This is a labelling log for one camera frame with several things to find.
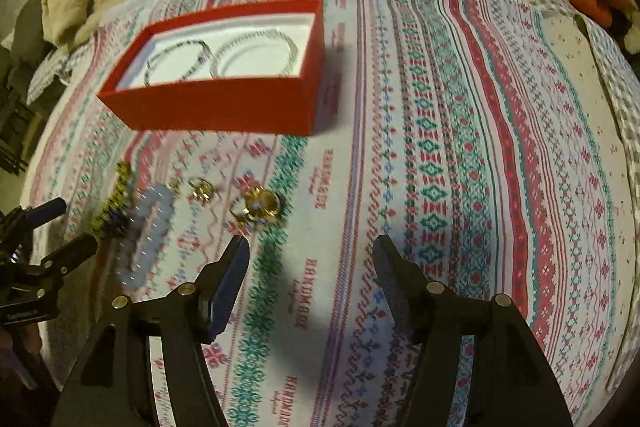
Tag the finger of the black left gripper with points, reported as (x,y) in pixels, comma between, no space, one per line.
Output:
(68,257)
(33,218)

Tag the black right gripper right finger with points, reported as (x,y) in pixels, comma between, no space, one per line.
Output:
(512,383)

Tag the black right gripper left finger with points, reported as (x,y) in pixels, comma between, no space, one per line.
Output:
(111,381)

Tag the red jewelry box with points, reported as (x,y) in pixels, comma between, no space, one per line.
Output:
(252,67)

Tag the small gold earring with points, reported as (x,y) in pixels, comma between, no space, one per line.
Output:
(174,185)

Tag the patterned knit bedspread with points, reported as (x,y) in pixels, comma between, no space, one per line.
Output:
(311,342)

